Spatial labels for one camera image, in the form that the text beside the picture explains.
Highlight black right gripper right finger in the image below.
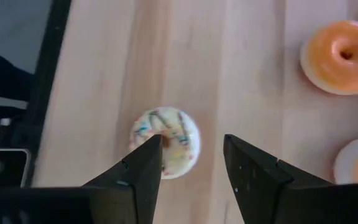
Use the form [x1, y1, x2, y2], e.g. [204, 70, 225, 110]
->
[223, 134, 334, 224]

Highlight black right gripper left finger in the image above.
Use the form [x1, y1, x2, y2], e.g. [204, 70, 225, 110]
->
[82, 134, 163, 224]

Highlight small white sprinkle donut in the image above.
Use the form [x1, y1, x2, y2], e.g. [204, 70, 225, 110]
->
[129, 106, 202, 180]

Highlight small orange glazed donut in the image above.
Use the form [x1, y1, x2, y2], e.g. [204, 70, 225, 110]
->
[300, 19, 358, 96]
[333, 135, 358, 185]

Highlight dark blurry object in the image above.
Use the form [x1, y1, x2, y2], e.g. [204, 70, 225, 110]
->
[0, 45, 34, 102]

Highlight black aluminium rig frame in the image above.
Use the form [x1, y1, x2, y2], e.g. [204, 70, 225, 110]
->
[0, 0, 73, 188]

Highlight table-level camera box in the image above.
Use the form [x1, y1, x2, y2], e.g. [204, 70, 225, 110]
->
[0, 148, 32, 188]

